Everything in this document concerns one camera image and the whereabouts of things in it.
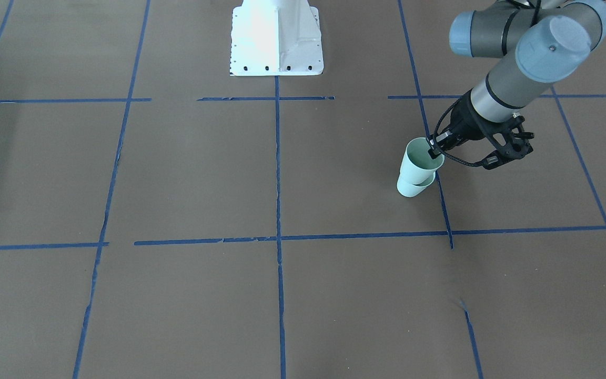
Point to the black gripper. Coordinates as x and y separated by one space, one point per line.
466 126

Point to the mint green cup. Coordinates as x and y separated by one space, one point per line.
408 189
418 164

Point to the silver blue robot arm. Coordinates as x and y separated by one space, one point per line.
536 47

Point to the mint green bottom cup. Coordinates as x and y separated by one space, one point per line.
408 189

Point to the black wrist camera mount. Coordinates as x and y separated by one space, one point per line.
509 140

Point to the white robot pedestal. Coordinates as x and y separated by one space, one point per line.
275 38

